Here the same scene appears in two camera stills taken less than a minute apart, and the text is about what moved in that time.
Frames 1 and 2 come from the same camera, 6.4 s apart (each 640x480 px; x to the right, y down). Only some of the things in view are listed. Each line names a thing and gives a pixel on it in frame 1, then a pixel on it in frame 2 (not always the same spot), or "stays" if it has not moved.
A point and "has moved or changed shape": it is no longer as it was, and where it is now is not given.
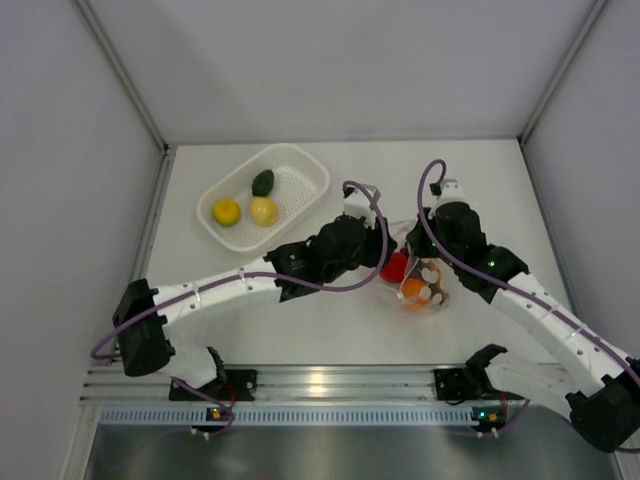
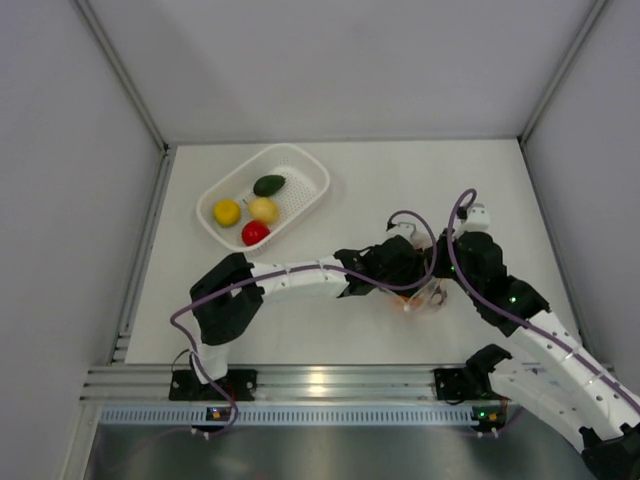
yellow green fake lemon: [226, 212] stays
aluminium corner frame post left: [167, 150] stays
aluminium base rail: [283, 383] stays
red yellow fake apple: [395, 271] has moved or changed shape
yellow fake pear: [263, 210] stays
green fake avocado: [263, 183] has moved or changed shape
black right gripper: [416, 239] -> [442, 248]
